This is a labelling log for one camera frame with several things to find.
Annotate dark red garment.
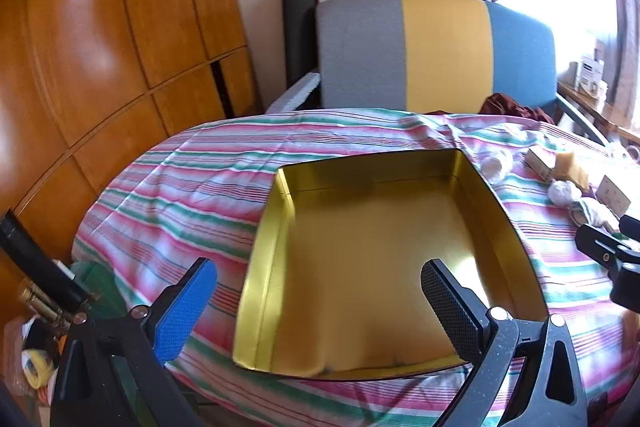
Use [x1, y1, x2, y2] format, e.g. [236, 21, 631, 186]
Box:
[480, 92, 556, 125]

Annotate striped pink green cloth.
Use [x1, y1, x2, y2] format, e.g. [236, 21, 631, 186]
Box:
[72, 107, 640, 427]

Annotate white printed carton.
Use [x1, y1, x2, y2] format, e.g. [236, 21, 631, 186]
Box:
[570, 54, 608, 100]

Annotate beige printed box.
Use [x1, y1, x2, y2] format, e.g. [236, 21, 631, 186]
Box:
[597, 174, 632, 218]

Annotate yellow sponge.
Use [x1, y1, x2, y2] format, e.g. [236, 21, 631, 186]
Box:
[551, 150, 591, 188]

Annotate black rolled mat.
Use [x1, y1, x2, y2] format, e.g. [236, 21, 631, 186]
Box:
[281, 0, 321, 108]

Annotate yellow tape roll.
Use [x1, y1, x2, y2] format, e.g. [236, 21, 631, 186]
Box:
[22, 347, 56, 388]

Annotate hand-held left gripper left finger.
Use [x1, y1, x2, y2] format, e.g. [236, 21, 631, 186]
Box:
[50, 257, 218, 427]

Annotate brass fittings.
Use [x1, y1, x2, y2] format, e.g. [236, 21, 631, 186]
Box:
[17, 284, 71, 325]

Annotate gold tin box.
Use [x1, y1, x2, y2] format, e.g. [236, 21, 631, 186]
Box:
[232, 149, 548, 380]

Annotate grey yellow blue chair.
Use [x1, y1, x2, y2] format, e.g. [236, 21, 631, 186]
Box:
[265, 0, 613, 148]

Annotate wooden wardrobe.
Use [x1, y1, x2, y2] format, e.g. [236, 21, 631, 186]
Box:
[0, 0, 261, 308]

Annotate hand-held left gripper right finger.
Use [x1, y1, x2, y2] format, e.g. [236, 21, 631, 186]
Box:
[420, 258, 590, 427]

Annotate black tube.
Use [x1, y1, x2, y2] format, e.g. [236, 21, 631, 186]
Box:
[0, 209, 83, 313]

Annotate small green carton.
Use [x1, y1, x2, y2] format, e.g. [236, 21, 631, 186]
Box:
[525, 146, 558, 182]

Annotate wooden desk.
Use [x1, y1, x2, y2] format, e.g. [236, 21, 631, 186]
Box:
[557, 79, 640, 142]

